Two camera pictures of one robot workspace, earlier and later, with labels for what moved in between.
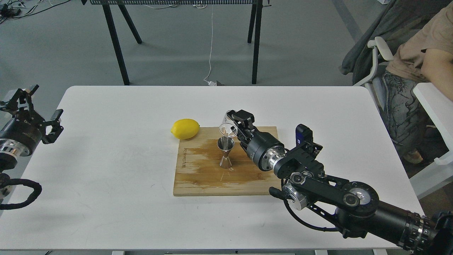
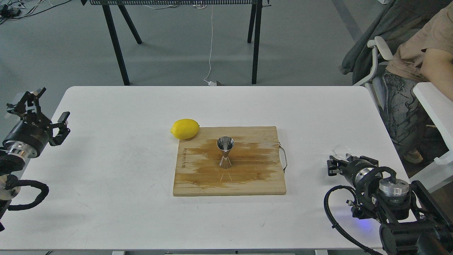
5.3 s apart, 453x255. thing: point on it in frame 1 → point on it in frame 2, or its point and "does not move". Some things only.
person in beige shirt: (425, 56) does not move
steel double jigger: (225, 143) does not move
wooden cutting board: (198, 172) does not move
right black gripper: (256, 146) → (361, 171)
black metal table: (255, 21) does not move
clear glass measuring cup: (229, 128) → (340, 150)
